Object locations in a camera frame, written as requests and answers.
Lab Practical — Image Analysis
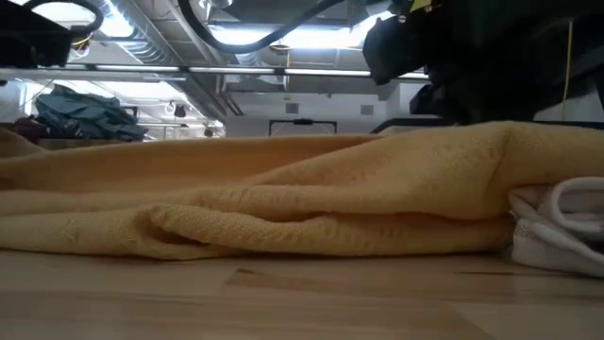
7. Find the black ceiling cord reel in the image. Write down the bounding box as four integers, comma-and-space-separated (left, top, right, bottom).
70, 32, 93, 60

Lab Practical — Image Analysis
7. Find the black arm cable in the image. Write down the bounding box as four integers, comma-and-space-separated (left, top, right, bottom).
176, 0, 350, 55

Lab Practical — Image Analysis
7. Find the black background station frame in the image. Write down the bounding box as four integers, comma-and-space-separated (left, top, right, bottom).
268, 117, 339, 138

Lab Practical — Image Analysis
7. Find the white red-checked towel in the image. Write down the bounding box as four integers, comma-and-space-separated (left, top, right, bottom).
508, 177, 604, 279

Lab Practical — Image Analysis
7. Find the yellow cable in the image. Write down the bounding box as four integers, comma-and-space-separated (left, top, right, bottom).
563, 18, 575, 103

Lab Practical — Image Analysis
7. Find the long ceiling light bar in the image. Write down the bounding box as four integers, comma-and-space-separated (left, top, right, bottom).
0, 62, 428, 80

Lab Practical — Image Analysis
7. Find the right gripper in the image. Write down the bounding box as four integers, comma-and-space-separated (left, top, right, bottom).
361, 0, 473, 126

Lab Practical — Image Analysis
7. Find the yellow waffle towel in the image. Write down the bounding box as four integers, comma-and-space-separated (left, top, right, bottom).
0, 120, 604, 262

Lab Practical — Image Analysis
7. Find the teal cloth pile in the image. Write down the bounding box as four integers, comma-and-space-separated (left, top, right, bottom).
33, 83, 150, 142

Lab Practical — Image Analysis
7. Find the purple cloth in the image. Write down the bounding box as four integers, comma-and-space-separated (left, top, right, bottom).
13, 116, 48, 141

